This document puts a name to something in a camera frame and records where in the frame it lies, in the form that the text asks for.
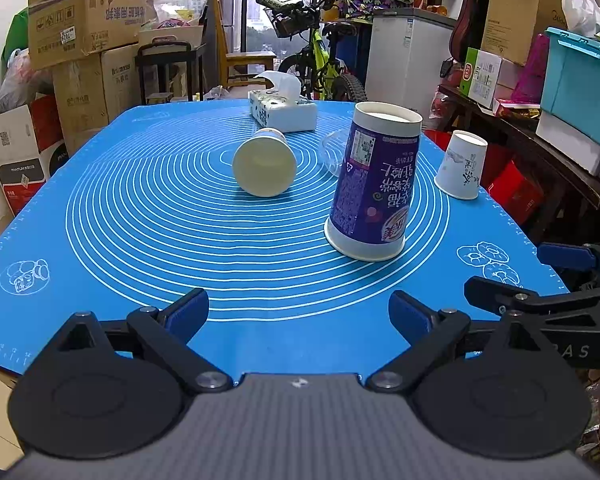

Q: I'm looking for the white tissue box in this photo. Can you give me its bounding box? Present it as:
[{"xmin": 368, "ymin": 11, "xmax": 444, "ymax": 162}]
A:
[{"xmin": 248, "ymin": 72, "xmax": 318, "ymax": 133}]

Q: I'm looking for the blue silicone baking mat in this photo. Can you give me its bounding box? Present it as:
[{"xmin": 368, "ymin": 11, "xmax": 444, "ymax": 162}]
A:
[{"xmin": 0, "ymin": 99, "xmax": 571, "ymax": 376}]

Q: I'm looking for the large open cardboard box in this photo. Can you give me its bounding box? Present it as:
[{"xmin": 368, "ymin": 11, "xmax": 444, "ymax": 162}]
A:
[{"xmin": 27, "ymin": 0, "xmax": 158, "ymax": 71}]

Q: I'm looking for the cream paper cup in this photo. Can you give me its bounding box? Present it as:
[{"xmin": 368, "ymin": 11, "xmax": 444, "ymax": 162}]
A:
[{"xmin": 231, "ymin": 127, "xmax": 298, "ymax": 198}]

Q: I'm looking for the red foil packet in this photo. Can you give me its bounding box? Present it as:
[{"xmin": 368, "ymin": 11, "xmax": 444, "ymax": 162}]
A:
[{"xmin": 492, "ymin": 99, "xmax": 543, "ymax": 120}]

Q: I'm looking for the black metal stool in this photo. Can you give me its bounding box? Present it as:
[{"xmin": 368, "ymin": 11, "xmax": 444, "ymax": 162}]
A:
[{"xmin": 135, "ymin": 41, "xmax": 207, "ymax": 106}]

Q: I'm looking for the green and black bicycle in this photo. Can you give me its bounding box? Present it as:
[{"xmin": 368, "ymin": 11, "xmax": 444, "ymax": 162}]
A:
[{"xmin": 256, "ymin": 0, "xmax": 368, "ymax": 102}]

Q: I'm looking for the tall purple paper cup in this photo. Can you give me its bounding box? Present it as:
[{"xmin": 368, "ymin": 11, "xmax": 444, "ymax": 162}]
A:
[{"xmin": 324, "ymin": 101, "xmax": 424, "ymax": 262}]

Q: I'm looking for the white chest freezer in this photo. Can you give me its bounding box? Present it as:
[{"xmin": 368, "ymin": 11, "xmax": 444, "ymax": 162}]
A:
[{"xmin": 365, "ymin": 7, "xmax": 458, "ymax": 116}]

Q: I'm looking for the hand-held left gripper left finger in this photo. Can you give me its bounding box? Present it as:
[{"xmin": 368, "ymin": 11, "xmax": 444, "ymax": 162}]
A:
[{"xmin": 22, "ymin": 287, "xmax": 233, "ymax": 395}]

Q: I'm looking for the white foam box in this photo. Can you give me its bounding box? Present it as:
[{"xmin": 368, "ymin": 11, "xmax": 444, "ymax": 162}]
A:
[{"xmin": 536, "ymin": 110, "xmax": 600, "ymax": 178}]

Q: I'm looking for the plastic snack bag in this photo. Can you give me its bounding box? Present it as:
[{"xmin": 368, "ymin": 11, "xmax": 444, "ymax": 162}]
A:
[{"xmin": 152, "ymin": 0, "xmax": 210, "ymax": 30}]

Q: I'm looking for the white printed paper cup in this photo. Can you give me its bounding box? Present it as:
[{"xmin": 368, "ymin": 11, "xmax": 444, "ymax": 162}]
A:
[{"xmin": 434, "ymin": 130, "xmax": 489, "ymax": 201}]

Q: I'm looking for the dark wooden side table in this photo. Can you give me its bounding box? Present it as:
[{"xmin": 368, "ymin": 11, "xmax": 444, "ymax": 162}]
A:
[{"xmin": 437, "ymin": 84, "xmax": 600, "ymax": 246}]

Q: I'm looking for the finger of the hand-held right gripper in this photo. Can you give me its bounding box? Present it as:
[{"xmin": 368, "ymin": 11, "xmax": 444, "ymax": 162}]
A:
[
  {"xmin": 464, "ymin": 276, "xmax": 600, "ymax": 330},
  {"xmin": 537, "ymin": 240, "xmax": 600, "ymax": 286}
]

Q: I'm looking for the clear plastic cup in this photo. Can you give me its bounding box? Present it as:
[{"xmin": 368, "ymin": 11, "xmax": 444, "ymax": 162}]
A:
[{"xmin": 319, "ymin": 129, "xmax": 353, "ymax": 178}]

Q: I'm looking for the tall brown cardboard box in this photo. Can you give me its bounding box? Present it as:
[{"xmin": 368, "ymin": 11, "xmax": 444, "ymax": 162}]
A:
[{"xmin": 481, "ymin": 0, "xmax": 570, "ymax": 66}]

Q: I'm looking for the pink bag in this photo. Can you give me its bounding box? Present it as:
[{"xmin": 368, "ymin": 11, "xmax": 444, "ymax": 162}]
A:
[{"xmin": 510, "ymin": 34, "xmax": 551, "ymax": 106}]

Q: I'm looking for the flat white box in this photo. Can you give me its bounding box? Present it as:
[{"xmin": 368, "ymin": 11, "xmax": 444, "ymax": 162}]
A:
[{"xmin": 139, "ymin": 25, "xmax": 204, "ymax": 47}]

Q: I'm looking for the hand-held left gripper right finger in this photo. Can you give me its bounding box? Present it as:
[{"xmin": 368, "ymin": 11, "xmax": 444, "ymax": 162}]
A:
[{"xmin": 366, "ymin": 290, "xmax": 556, "ymax": 395}]

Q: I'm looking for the green and white carton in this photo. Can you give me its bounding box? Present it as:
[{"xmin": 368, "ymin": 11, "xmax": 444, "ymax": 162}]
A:
[{"xmin": 459, "ymin": 47, "xmax": 503, "ymax": 110}]

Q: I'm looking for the white and red printer box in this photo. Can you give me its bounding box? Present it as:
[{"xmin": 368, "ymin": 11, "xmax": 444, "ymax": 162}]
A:
[{"xmin": 0, "ymin": 95, "xmax": 71, "ymax": 216}]

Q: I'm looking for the clear plastic bag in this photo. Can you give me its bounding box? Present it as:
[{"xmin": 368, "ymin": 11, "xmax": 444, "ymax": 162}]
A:
[{"xmin": 0, "ymin": 49, "xmax": 56, "ymax": 113}]

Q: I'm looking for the teal plastic storage bin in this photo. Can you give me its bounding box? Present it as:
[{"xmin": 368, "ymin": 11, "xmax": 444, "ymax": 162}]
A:
[{"xmin": 540, "ymin": 27, "xmax": 600, "ymax": 133}]

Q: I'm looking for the dark red guitar bag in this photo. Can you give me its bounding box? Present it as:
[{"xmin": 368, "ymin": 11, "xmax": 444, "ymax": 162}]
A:
[{"xmin": 450, "ymin": 0, "xmax": 496, "ymax": 63}]

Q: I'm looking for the green bag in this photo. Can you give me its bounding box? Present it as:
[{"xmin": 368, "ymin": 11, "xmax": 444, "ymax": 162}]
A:
[{"xmin": 2, "ymin": 9, "xmax": 31, "ymax": 61}]

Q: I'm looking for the wooden chair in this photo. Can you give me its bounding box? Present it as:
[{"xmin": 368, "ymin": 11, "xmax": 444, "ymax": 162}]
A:
[{"xmin": 214, "ymin": 0, "xmax": 277, "ymax": 92}]

